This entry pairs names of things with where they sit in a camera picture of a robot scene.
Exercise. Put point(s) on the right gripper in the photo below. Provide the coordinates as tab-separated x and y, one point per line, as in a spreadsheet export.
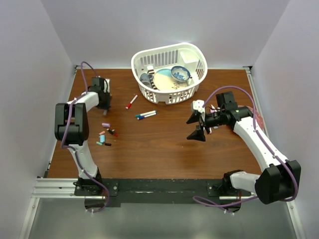
198	134

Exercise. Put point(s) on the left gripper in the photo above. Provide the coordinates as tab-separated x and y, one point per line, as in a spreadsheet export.
106	105

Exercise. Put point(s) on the red marker pen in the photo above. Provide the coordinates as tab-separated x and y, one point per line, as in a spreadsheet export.
131	102

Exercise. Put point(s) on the blue highlighter cap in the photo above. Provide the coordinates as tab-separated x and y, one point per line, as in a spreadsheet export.
102	138

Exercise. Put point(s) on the blue marker pen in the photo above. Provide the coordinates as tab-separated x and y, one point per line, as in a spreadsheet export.
146	116

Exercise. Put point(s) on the green marker pen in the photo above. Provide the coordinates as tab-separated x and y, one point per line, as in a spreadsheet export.
146	114

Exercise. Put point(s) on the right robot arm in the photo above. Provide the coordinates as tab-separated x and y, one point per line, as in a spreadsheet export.
280	177

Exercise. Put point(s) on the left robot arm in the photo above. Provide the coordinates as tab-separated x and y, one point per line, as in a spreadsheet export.
72	130

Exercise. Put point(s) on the grey mug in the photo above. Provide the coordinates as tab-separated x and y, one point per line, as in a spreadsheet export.
147	79

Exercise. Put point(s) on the blue patterned bowl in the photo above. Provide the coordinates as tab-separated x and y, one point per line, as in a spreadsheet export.
180	74

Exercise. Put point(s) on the cream and blue plate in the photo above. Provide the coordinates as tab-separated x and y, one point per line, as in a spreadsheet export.
165	82

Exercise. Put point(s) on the striped cup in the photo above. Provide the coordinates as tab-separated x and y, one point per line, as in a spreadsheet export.
151	73

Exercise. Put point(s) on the white plastic basket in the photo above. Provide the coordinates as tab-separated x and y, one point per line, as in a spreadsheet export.
182	54

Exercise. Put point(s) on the pink dotted plate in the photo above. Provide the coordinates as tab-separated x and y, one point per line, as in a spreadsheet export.
259	118

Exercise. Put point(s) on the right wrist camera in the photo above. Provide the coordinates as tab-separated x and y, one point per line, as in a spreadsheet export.
198	107

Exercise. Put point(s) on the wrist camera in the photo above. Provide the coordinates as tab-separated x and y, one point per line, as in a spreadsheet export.
198	107
106	85

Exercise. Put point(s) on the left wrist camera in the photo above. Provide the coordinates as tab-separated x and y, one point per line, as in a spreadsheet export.
106	85

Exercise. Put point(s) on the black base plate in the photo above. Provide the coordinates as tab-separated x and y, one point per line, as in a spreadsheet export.
167	191

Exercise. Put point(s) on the aluminium frame rail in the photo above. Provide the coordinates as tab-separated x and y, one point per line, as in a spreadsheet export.
54	188

